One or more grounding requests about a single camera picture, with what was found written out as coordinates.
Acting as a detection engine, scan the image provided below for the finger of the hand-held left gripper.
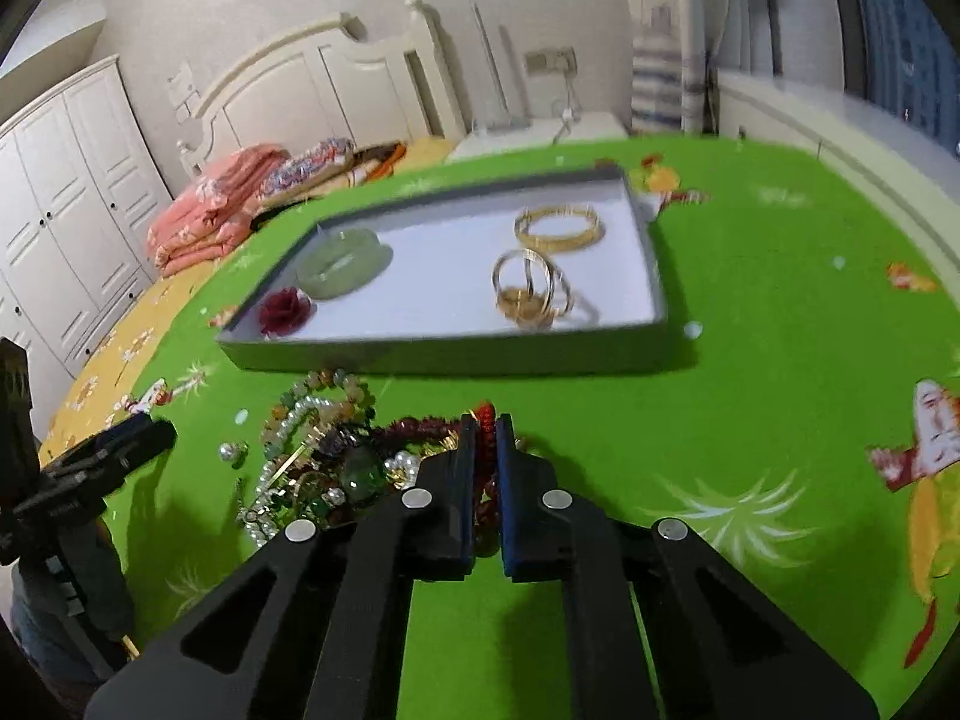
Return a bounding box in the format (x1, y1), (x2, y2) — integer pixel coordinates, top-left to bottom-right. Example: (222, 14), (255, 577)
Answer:
(41, 417), (179, 500)

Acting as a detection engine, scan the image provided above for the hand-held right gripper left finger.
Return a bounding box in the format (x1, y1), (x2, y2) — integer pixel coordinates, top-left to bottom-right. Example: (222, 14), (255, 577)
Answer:
(84, 412), (481, 720)

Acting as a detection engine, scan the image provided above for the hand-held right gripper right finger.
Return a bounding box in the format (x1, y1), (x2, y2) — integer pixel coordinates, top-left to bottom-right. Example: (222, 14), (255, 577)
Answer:
(493, 412), (880, 720)

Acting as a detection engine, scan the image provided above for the dark red large-bead necklace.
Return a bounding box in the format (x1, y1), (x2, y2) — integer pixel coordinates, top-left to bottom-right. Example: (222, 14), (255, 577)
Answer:
(367, 415), (460, 460)

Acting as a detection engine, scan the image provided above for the bright red beaded bracelet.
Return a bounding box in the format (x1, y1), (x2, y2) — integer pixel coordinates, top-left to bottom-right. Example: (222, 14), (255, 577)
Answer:
(474, 401), (502, 557)

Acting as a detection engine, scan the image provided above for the green beaded gold bracelet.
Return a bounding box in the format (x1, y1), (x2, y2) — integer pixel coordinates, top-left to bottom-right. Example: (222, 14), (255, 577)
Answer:
(244, 465), (353, 537)

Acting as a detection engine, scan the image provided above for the multicolour stone bead bracelet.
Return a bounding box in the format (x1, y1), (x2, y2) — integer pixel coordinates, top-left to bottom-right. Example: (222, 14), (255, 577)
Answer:
(276, 367), (376, 425)

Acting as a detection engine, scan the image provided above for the grey shallow tray box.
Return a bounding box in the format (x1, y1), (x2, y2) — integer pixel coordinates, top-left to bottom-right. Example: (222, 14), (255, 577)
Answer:
(216, 163), (670, 377)

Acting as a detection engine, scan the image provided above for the yellow flowered bed sheet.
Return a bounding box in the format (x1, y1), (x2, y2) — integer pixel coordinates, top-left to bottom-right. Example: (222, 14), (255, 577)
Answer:
(37, 136), (458, 466)

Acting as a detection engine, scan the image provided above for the cluster of gold rings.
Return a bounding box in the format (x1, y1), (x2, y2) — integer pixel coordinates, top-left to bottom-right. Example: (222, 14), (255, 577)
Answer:
(491, 247), (578, 331)

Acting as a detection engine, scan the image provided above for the dark red rose brooch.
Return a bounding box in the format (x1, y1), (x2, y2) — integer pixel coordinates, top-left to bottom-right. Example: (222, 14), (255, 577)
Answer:
(259, 286), (314, 335)

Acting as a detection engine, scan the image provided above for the pink folded quilt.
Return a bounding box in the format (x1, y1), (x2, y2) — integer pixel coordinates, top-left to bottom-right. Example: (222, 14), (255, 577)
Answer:
(146, 144), (293, 278)

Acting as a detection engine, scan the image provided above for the white wardrobe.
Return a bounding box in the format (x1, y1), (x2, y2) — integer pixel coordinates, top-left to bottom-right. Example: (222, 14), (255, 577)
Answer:
(0, 54), (175, 421)

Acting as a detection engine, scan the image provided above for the pale green jade bangle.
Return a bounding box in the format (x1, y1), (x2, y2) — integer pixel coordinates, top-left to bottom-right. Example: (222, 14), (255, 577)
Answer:
(295, 229), (393, 302)

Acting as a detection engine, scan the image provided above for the gold bangle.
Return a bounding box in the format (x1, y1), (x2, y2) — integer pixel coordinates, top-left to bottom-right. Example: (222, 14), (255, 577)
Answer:
(514, 202), (605, 248)

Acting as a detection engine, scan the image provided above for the embroidered patterned pillow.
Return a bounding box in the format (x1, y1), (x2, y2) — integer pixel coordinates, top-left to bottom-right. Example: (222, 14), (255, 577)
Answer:
(255, 137), (357, 203)

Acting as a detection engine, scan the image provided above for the orange and black folded blanket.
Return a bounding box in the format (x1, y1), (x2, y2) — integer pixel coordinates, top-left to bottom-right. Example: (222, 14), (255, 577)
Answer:
(330, 139), (411, 188)

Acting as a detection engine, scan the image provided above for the white bedside table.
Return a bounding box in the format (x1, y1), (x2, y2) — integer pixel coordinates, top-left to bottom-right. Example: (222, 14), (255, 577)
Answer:
(446, 111), (629, 164)

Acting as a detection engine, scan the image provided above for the white slim desk lamp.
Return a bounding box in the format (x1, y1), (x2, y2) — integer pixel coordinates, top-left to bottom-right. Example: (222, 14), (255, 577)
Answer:
(469, 0), (535, 137)

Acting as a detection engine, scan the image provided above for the cream bed headboard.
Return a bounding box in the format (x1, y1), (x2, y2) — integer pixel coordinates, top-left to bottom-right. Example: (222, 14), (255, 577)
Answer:
(178, 0), (467, 179)

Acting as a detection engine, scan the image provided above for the boat print curtain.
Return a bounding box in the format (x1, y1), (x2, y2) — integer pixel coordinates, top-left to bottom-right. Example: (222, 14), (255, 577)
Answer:
(619, 0), (781, 137)

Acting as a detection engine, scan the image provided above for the dark framed window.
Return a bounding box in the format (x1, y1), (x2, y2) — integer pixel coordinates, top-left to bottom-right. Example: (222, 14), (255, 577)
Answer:
(829, 0), (960, 155)

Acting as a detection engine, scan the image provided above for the white paper wall note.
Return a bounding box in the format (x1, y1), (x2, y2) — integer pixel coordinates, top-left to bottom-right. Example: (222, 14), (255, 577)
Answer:
(166, 64), (198, 125)

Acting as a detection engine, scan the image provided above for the white charger cable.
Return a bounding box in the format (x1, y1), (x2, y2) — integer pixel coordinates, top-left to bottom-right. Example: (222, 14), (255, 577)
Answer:
(551, 79), (584, 145)

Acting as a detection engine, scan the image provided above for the wall socket plate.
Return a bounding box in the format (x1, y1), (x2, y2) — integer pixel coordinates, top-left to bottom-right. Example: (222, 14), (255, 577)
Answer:
(523, 47), (578, 76)

